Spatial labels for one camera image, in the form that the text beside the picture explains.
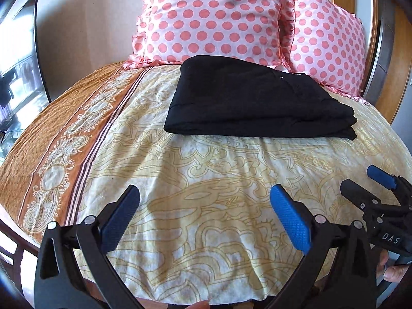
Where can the dark wooden bed frame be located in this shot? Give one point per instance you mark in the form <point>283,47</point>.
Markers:
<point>16,247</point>

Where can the pink polka dot pillow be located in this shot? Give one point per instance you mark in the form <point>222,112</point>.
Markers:
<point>328,41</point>
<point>212,19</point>

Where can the wooden headboard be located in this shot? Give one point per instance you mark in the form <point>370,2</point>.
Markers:
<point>383,48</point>

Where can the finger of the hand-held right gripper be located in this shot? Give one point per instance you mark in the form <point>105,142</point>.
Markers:
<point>381,175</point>
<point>355,193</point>

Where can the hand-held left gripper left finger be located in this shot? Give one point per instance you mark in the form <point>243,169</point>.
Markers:
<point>119,219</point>

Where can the glass window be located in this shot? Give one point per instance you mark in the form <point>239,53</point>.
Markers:
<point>19,64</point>

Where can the black pants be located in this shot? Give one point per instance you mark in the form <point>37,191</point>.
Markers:
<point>257,103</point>

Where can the person's right hand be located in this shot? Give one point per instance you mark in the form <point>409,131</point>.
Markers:
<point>393,268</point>

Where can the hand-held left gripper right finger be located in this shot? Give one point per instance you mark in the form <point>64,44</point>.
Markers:
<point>291,220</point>

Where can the yellow patterned bed blanket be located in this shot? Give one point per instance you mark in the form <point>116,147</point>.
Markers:
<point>180,180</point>

